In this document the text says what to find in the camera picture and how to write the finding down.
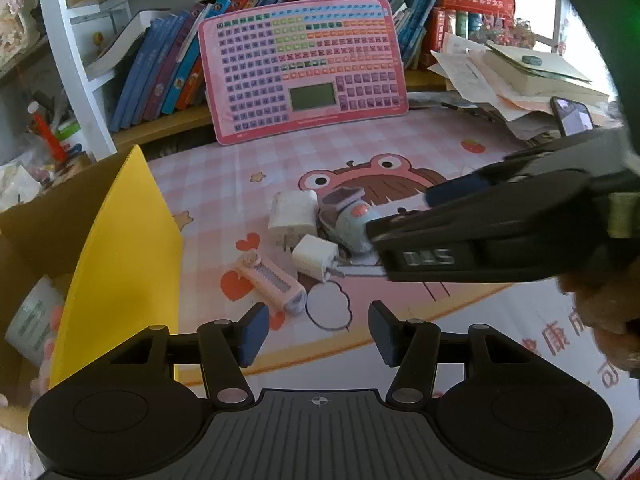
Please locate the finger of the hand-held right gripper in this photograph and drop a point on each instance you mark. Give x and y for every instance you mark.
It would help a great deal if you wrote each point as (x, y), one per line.
(425, 225)
(450, 191)

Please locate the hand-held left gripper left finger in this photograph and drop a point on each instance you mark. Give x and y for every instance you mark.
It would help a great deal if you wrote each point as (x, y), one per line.
(252, 335)

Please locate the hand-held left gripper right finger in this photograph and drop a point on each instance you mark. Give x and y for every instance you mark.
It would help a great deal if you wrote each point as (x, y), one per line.
(385, 335)

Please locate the pink folding comb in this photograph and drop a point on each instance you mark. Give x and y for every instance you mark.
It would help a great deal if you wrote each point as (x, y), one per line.
(270, 280)

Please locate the blue grey toy car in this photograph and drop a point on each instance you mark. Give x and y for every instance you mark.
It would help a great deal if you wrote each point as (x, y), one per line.
(350, 225)

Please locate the small white charger block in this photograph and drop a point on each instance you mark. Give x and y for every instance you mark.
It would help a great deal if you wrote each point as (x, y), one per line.
(312, 255)

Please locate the large white charger block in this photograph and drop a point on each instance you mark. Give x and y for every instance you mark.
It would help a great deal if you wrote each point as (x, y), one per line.
(292, 210)

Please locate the yellow cardboard box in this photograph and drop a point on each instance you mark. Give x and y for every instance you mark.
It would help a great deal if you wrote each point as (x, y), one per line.
(130, 270)

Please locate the person's right hand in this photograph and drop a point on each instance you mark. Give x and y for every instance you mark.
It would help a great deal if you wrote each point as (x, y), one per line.
(610, 315)

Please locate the pink checked printed tablecloth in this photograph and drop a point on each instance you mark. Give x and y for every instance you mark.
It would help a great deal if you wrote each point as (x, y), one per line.
(450, 125)

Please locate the pile of loose papers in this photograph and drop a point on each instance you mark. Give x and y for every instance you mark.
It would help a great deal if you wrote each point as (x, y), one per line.
(470, 75)

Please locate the black smartphone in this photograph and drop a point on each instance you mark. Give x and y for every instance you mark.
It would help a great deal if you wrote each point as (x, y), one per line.
(575, 117)

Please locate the thick open book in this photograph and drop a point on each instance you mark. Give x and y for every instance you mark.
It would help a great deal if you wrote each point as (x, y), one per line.
(540, 72)

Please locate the small grey-green eraser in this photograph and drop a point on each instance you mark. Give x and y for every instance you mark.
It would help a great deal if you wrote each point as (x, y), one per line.
(531, 59)

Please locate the bunch of colourful trinkets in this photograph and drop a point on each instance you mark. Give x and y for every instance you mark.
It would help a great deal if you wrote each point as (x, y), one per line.
(500, 30)

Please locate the pink learning tablet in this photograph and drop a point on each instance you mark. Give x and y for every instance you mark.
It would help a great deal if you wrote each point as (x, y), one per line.
(250, 85)

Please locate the row of colourful books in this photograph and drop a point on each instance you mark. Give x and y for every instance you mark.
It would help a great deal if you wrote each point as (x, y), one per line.
(165, 75)

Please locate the crumpled white plastic bag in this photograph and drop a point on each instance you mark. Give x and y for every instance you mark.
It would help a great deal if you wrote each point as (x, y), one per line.
(17, 185)

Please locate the red marker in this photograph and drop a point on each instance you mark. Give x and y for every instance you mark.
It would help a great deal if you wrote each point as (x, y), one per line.
(50, 135)

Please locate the white bookshelf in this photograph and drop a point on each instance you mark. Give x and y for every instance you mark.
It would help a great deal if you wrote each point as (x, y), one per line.
(75, 60)

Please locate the cream pink house ornament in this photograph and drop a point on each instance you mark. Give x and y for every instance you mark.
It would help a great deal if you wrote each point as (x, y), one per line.
(15, 15)

